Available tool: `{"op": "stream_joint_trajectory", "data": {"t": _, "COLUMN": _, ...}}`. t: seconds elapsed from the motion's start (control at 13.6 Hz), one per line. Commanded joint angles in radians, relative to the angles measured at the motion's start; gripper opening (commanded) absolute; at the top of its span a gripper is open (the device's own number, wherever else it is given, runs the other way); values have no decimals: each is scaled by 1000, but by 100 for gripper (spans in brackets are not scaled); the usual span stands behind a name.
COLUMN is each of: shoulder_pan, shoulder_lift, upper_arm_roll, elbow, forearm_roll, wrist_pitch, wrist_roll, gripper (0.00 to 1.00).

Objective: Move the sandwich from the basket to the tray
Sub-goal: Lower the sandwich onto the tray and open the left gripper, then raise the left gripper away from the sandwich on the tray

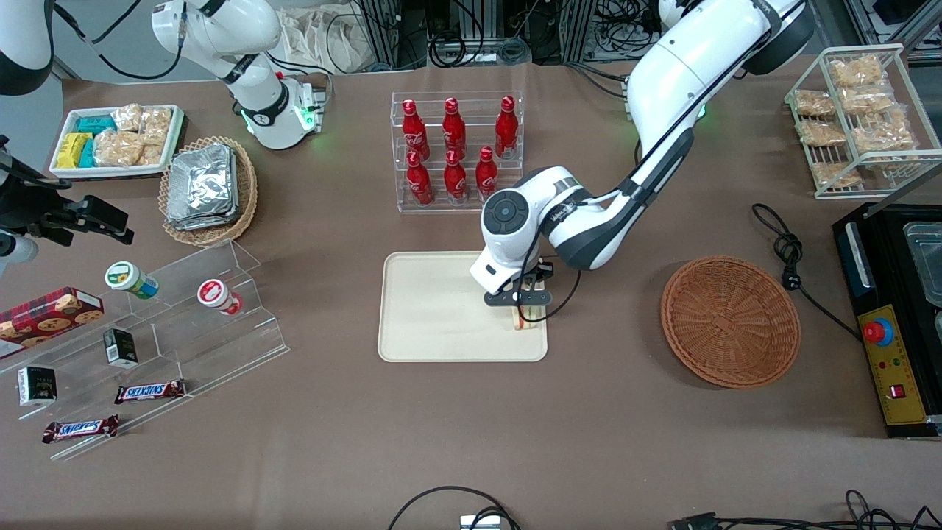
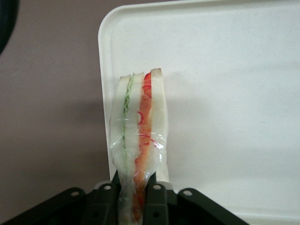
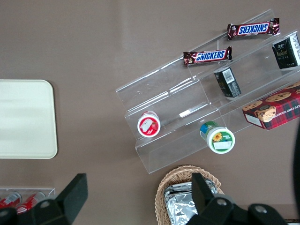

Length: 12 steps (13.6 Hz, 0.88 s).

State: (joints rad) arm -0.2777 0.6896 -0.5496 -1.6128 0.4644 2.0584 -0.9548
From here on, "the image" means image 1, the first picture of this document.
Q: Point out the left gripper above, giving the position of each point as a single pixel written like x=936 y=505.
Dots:
x=545 y=271

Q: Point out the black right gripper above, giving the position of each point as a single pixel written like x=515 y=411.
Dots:
x=31 y=207

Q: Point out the triangular sandwich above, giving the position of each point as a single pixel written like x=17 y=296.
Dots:
x=533 y=318

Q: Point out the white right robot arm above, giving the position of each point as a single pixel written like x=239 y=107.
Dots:
x=221 y=29

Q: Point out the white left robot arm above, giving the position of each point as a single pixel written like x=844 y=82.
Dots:
x=677 y=66

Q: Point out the white rectangular snack tray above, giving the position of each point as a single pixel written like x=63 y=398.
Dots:
x=62 y=171

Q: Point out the beige rectangular tray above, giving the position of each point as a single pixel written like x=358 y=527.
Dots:
x=434 y=309

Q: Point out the oval light wicker basket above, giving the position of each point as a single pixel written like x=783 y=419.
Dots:
x=247 y=191

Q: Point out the round brown wicker basket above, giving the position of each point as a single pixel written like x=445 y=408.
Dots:
x=728 y=324

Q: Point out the green lid yogurt cup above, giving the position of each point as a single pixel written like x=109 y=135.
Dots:
x=129 y=278

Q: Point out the teal snack pack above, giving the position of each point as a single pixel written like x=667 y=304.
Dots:
x=87 y=153
x=96 y=124

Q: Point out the clear rice cracker packet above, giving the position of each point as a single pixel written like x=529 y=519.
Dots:
x=151 y=154
x=156 y=125
x=118 y=149
x=127 y=118

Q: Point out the yellow snack pack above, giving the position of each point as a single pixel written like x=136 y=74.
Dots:
x=72 y=150

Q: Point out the stack of silver foil packets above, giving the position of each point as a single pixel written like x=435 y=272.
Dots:
x=202 y=188

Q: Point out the red tartan cookie box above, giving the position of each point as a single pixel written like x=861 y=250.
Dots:
x=48 y=320

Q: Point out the red cola bottle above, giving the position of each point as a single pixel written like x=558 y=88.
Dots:
x=455 y=180
x=454 y=129
x=415 y=132
x=506 y=132
x=419 y=184
x=486 y=173

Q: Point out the red lid yogurt cup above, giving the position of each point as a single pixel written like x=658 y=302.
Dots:
x=215 y=294

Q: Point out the clear acrylic stepped display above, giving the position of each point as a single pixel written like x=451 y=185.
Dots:
x=221 y=346

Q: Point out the snickers chocolate bar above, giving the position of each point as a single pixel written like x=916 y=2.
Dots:
x=149 y=391
x=79 y=428

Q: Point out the small black and white carton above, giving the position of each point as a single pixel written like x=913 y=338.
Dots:
x=37 y=386

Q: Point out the clear acrylic bottle rack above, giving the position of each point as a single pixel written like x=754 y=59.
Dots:
x=508 y=96

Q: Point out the small grey device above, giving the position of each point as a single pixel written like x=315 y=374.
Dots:
x=480 y=523

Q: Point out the cream cloth bag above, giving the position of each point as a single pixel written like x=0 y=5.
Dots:
x=320 y=37

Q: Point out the black appliance box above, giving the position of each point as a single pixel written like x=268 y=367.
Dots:
x=854 y=294

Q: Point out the red emergency stop button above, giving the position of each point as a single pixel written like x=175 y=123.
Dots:
x=876 y=332

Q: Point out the yellow control panel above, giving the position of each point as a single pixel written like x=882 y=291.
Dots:
x=901 y=383

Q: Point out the clear plastic container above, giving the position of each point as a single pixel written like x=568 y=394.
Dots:
x=926 y=265

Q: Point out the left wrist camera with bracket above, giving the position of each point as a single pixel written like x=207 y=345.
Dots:
x=508 y=298

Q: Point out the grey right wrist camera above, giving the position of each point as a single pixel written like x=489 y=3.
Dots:
x=16 y=252

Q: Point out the aluminium frame rack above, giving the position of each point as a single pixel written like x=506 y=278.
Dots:
x=383 y=33

